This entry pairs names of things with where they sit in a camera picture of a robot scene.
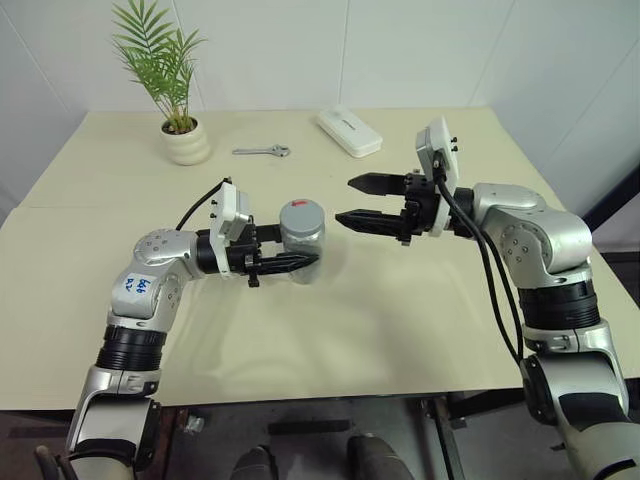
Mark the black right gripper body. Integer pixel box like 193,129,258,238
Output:
398,171,444,247

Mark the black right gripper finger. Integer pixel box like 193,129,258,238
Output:
347,172,408,198
334,208,404,239

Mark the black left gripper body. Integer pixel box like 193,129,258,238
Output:
227,224,264,290

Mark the clear glass jar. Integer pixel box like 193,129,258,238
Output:
281,225,329,286

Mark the grey jar lid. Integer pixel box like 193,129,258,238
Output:
278,198,328,237

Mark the white rectangular box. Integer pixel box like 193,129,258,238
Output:
315,105,385,160

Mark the silver adjustable wrench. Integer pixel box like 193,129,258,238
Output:
231,142,292,161

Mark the cream ribbed plant pot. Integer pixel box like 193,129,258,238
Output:
159,116,212,167

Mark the black flat bar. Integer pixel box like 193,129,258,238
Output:
266,419,352,436

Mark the dark rounded shape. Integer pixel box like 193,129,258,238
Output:
231,445,281,480
346,434,414,480

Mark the green palm plant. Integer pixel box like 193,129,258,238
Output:
110,0,209,134

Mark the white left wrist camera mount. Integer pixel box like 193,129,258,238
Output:
208,182,257,279

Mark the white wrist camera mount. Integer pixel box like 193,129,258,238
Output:
208,182,257,279
415,116,461,237

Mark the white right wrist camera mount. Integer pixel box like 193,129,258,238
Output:
415,116,461,237

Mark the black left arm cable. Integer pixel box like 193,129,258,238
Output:
176,176,234,232

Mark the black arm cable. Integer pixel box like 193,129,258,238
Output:
432,157,526,362
176,176,234,232

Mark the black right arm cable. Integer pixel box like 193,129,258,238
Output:
432,157,526,362

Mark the dark frame beside table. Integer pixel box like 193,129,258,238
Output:
581,143,640,252

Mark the metal table frame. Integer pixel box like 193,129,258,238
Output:
417,390,529,480

